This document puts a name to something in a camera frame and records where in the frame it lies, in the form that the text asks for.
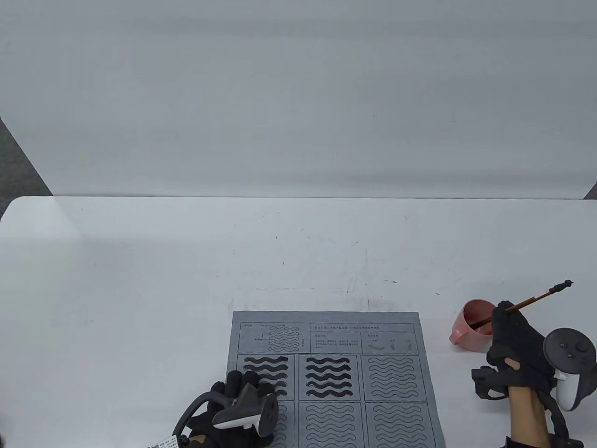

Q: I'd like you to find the person's left hand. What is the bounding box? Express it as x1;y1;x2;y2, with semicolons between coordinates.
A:
187;371;280;448

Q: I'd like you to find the person's right hand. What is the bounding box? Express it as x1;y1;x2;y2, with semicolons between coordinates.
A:
471;301;556;401

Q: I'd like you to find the brown black Chinese brush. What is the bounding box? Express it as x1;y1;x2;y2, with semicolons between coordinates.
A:
469;280;574;329

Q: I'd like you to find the grey water writing practice cloth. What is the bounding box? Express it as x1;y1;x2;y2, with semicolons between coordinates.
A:
227;311;446;448

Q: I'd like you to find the person's right forearm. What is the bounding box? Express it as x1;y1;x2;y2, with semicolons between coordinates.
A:
507;385;552;448

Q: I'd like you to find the grey white left wrist controller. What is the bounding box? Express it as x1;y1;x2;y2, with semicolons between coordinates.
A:
172;383;279;439

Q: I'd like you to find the pink cup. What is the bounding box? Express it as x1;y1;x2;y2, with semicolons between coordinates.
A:
449;300;499;353

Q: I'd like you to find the black right wrist controller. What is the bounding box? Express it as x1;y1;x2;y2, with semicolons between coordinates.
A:
542;328;597;412

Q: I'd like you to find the white backdrop board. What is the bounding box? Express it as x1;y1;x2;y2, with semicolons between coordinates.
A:
0;0;597;199

